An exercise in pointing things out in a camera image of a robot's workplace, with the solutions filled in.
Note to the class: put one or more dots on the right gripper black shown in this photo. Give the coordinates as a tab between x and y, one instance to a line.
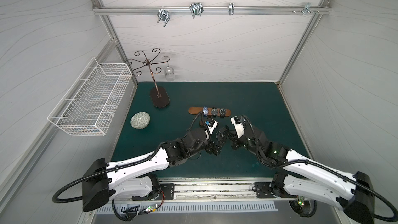
235	140

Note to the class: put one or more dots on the green patterned ceramic bowl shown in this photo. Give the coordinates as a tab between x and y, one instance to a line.
140	120

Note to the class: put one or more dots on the white wire basket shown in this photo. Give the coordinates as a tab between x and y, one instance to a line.
89	105

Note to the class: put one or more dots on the aluminium crossbar rail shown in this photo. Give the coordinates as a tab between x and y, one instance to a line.
208	10

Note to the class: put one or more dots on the hanging clear wine glass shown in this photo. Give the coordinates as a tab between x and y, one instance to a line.
169	71

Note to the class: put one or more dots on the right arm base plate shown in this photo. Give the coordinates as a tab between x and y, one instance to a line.
265	190

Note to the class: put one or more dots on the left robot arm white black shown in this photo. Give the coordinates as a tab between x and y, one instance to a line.
105	181

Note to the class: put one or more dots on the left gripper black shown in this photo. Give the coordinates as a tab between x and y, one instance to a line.
213	140

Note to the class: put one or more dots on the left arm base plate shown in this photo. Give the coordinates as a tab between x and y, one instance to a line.
168	191

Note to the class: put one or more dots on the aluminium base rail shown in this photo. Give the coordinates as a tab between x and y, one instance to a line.
223	189

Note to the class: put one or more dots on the blue translucent watch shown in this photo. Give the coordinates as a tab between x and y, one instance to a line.
205	111

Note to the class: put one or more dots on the slim black analog watch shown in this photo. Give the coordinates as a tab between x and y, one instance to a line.
222	112
214	112

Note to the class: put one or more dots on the wooden T-shaped watch stand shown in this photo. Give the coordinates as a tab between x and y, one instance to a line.
196	110

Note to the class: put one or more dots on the green table mat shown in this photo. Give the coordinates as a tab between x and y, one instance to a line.
262	103

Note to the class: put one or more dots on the white slotted cable duct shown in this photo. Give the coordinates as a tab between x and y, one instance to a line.
197	207

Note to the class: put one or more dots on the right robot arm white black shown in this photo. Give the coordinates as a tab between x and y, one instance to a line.
304	177

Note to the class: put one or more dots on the metal clamp bracket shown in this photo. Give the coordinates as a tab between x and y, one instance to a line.
231	9
196	9
307	10
163	15

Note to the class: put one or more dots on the chunky black digital watch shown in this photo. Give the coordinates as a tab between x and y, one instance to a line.
222	133

